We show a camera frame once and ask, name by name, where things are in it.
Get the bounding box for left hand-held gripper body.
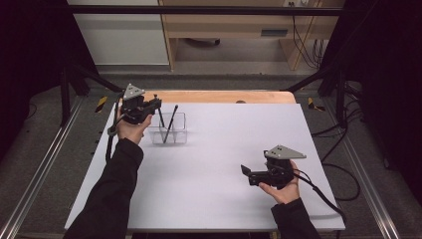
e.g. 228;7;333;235
119;83;150;125

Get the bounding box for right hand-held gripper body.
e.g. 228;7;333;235
264;144;308;190

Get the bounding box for thin black makeup brush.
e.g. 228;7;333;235
162;105;179;144
156;106;166;130

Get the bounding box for clear plastic organizer box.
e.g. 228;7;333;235
147;112;189;145

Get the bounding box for person's right hand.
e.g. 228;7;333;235
258;159;302;205

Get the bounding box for person's left hand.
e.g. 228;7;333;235
115;103;153;145

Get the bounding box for yellow black tape piece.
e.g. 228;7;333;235
95;96;108;114
307;97;326;113

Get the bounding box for white table cover sheet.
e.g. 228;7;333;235
64;102;346;232

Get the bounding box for white cabinet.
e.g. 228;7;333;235
67;0;170;66

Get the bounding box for dark chair base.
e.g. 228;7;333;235
183;37;221;48

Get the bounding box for wooden desk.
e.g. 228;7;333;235
158;0;346;73

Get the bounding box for black curtain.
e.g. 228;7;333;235
0;0;98;162
318;0;422;200

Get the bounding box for white power strip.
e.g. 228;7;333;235
283;0;311;8

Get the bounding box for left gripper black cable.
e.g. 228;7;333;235
105;94;125;164

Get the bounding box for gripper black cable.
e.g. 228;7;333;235
292;162;362;224
105;94;125;164

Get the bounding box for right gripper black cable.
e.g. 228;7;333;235
292;162;362;224

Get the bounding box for black metal frame stand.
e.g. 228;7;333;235
59;63;128;127
282;63;347;124

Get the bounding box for black floor cables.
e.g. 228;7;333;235
312;81;364;160

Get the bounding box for aluminium floor rail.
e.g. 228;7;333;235
0;96;86;239
322;99;401;239

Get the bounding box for black horizontal frame bar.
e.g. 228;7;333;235
66;4;344;17

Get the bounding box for hanging black desk cables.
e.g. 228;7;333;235
290;2;325;70

